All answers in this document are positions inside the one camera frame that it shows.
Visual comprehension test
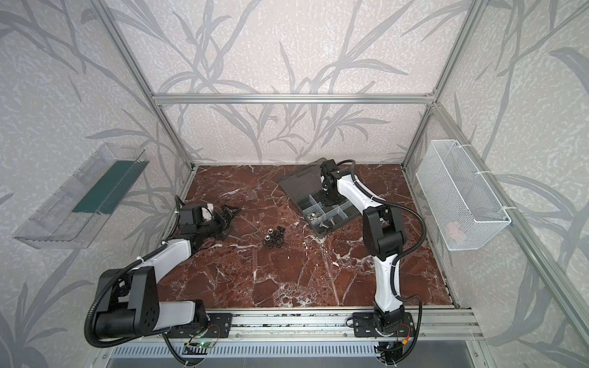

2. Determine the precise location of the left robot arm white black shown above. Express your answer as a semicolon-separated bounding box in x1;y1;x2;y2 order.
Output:
84;200;241;347

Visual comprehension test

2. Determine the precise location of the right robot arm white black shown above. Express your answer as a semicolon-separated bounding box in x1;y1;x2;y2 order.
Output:
320;159;407;333

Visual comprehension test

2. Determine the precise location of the grey compartment organizer box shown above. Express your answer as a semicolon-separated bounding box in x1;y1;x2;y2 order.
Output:
279;159;385;244

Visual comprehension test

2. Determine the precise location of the small electronics board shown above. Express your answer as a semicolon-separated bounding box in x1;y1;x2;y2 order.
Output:
183;341;208;356

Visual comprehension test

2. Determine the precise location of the pink object in basket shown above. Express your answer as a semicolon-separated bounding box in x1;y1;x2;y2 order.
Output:
445;222;465;242

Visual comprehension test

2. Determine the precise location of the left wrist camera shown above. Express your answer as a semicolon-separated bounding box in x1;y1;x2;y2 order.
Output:
201;203;214;222

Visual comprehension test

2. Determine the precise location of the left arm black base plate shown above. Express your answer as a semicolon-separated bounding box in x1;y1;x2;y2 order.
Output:
167;313;233;339

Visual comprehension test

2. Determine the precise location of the right black corrugated cable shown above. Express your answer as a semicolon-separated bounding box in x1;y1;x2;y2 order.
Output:
335;159;428;305

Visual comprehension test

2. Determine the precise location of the black corrugated cable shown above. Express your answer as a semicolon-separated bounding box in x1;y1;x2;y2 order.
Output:
335;159;428;305
83;241;171;349

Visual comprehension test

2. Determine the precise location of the left black corrugated cable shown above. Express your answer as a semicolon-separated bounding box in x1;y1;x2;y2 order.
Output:
83;241;171;349

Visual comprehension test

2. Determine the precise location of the clear acrylic wall shelf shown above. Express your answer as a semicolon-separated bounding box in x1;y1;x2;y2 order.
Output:
13;144;149;249

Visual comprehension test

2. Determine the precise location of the aluminium frame back crossbar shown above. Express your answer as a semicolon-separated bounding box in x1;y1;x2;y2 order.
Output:
153;94;433;105

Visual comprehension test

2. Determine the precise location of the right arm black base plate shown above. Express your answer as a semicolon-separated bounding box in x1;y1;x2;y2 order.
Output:
352;311;415;340

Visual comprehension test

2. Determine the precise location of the white wire mesh basket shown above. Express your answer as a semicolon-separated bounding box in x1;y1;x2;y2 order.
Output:
417;140;511;251

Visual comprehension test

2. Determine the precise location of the aluminium front rail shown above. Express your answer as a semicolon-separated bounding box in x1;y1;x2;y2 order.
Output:
94;307;484;343

